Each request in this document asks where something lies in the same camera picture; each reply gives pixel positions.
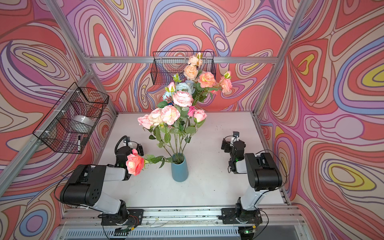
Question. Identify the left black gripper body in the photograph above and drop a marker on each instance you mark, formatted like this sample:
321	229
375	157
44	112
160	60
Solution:
140	152

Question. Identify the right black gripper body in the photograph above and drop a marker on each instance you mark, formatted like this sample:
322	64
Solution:
228	149

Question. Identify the red pink rose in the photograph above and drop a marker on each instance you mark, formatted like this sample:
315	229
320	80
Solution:
136	163

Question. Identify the pink bud rose stem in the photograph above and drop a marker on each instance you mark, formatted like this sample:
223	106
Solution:
145	123

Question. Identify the magenta pink rose stem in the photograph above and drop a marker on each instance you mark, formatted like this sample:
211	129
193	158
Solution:
196	118

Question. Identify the teal ceramic vase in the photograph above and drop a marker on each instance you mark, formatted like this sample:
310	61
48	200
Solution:
179	168

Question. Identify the pink white carnation spray stem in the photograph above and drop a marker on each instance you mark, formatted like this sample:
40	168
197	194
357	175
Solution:
175	112

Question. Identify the pale blue white spray stem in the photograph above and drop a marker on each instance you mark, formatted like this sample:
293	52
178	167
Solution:
186	86

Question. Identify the cream peach rose stem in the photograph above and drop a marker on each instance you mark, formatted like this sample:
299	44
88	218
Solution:
194	63

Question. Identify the large peach double rose stem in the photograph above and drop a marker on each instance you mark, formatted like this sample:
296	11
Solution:
208	86

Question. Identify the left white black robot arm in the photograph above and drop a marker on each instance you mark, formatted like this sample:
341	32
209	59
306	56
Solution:
85	189

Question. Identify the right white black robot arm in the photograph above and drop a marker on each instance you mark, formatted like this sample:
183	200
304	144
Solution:
263	176

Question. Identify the black marker pen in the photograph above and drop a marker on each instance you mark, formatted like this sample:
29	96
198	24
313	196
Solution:
79	144

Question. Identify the silver tape roll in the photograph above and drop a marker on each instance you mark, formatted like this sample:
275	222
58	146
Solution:
81	124

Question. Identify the black wire basket left wall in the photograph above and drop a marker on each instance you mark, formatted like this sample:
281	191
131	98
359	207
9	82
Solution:
56	133

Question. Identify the black wire basket wall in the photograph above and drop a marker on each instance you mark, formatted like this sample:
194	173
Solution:
56	133
166	64

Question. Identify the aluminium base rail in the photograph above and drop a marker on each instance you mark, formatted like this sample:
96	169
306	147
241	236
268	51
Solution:
187	223

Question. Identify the black wire basket back wall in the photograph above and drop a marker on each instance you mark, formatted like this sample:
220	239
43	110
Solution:
166	64

